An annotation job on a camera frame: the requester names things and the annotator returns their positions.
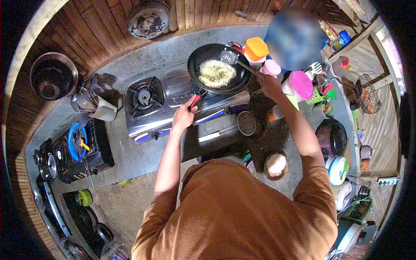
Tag person's left hand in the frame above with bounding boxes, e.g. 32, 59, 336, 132
171, 95, 199, 130

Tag person's right hand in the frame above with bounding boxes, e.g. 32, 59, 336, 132
257, 72, 283, 99

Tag person's right fingers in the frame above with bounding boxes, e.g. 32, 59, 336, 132
257, 72, 271, 89

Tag person's left fingers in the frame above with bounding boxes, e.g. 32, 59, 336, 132
185, 95, 199, 115

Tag black wok with red handle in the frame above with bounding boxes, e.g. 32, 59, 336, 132
187, 43, 252, 109

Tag black slotted spatula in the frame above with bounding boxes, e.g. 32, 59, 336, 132
220, 50, 261, 77

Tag pink plastic cup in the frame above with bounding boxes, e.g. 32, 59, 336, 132
260, 59, 282, 78

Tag silver two-burner gas stove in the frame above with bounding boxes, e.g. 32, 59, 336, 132
122, 63, 251, 144

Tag orange lidded container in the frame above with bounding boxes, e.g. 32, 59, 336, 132
243, 37, 270, 64

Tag small orange bottle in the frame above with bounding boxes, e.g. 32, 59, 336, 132
266, 105, 285, 123

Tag yellow fried egg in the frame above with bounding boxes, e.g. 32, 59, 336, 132
198, 59, 237, 88

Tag jar with pink lid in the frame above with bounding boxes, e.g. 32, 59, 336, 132
282, 70, 314, 102

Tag green basket of utensils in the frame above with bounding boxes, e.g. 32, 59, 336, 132
305, 81, 337, 105

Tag brown bowl of rice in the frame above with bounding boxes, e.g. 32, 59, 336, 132
263, 151, 289, 181

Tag blue packet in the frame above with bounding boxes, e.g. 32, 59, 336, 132
338, 30, 352, 46

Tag dark rice cooker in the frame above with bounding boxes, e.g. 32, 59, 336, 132
315, 118, 348, 158

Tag round blackened pan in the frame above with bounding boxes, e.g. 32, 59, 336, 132
125, 0, 171, 40

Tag old black stove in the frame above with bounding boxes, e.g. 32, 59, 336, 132
33, 118, 115, 184

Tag person's body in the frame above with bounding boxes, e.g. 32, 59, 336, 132
131, 158, 338, 260

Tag white and green rice cooker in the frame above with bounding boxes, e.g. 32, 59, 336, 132
325, 157, 349, 187

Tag blue plastic plate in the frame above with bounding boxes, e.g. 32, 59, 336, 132
67, 122, 88, 162

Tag large metal pot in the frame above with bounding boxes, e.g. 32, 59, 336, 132
29, 52, 79, 101

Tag white rounded appliance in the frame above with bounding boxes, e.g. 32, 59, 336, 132
331, 180, 353, 211

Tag white power strip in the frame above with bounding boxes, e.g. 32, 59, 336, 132
377, 176, 399, 187

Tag wire mesh skimmer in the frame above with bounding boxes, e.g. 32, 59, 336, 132
197, 111, 257, 143

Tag wire basket of eggs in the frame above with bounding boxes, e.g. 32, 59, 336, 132
352, 74, 383, 114

